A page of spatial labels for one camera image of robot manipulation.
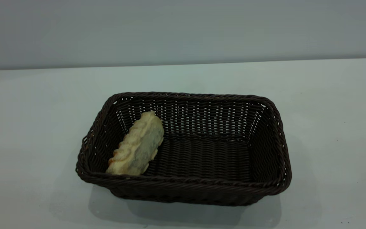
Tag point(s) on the dark brown woven basket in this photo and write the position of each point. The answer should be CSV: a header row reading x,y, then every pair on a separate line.
x,y
208,159

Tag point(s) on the ridged orange bread roll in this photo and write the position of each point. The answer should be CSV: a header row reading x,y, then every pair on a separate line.
x,y
138,146

